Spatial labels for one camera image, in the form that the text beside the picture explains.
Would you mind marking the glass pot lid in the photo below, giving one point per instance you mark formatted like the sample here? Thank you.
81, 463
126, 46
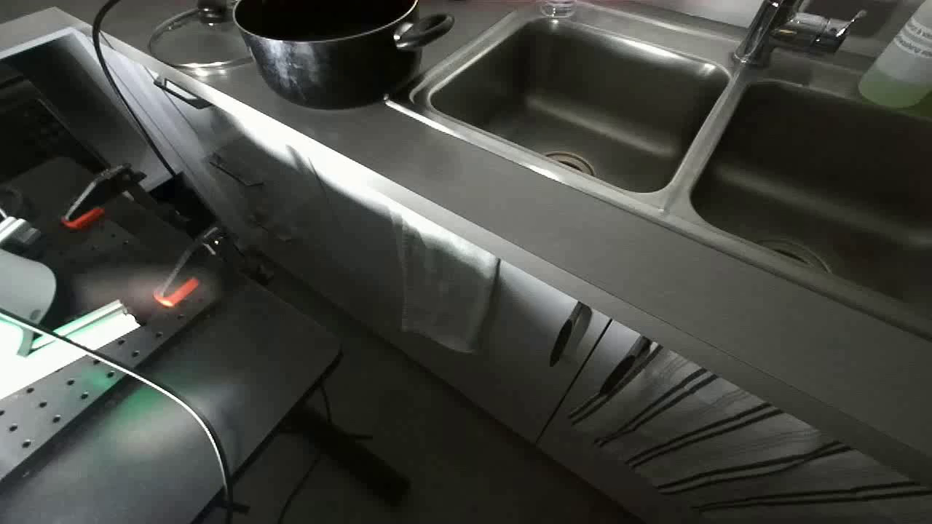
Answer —
193, 46

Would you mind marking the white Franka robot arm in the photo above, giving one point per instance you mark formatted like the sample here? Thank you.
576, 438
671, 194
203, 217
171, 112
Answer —
21, 287

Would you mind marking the black cooking pot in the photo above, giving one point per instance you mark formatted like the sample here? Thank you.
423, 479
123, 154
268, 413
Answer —
321, 67

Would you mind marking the white hanging towel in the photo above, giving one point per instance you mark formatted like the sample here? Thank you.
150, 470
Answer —
447, 292

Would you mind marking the stainless steel double sink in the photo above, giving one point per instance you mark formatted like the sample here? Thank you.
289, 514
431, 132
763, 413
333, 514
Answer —
678, 185

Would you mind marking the black robot table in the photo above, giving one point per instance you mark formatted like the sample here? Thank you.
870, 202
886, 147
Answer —
241, 358

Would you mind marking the chrome sink faucet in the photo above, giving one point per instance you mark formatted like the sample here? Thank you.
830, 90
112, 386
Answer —
767, 33

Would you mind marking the aluminium profile bar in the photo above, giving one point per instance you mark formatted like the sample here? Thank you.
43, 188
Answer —
90, 323

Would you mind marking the perforated mounting plate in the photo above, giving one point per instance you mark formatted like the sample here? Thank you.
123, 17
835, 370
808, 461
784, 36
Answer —
59, 396

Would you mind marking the green soap bottle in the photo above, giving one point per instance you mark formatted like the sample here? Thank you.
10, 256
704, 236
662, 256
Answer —
902, 67

